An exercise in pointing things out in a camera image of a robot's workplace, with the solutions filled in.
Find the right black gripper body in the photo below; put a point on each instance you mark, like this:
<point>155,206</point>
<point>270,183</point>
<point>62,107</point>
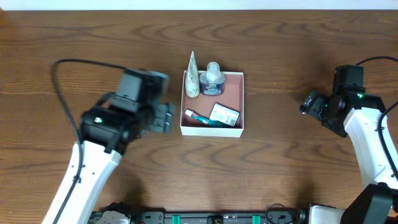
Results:
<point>313,106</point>

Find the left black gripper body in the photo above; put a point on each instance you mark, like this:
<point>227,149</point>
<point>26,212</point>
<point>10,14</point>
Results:
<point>162,116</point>

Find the white cream tube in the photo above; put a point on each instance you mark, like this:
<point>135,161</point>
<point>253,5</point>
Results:
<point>192,83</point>

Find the dark blue pump bottle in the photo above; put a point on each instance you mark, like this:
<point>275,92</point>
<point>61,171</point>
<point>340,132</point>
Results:
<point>212,81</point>

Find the green toothpaste tube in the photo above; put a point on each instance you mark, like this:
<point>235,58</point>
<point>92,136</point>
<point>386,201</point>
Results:
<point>207,121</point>

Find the green soap bar box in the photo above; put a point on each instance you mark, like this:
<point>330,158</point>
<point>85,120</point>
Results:
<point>224,115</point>

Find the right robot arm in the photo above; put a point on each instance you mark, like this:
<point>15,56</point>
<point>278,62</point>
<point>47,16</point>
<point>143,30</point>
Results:
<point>350,112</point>

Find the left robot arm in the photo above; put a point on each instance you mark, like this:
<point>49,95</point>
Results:
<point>106,129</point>

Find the white box with pink interior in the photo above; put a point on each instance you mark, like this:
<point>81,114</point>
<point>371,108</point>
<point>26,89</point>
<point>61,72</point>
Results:
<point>233,98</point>

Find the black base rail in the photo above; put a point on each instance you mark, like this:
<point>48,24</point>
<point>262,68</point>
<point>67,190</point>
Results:
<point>122,213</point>

